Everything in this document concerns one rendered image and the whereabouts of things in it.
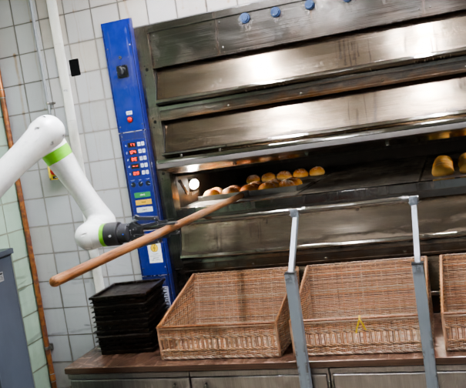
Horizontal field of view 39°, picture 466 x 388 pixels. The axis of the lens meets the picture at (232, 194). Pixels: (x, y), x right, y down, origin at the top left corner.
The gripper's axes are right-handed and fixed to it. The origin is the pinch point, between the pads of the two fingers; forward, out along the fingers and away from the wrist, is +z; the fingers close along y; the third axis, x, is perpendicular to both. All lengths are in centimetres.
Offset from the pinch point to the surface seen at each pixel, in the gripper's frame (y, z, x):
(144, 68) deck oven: -70, -34, -76
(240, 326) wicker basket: 48, 14, -26
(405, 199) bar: 3, 85, -37
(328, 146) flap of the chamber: -20, 54, -61
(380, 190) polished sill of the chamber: 3, 73, -75
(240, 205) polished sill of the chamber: 3, 6, -76
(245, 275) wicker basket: 37, 4, -72
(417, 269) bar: 26, 88, -15
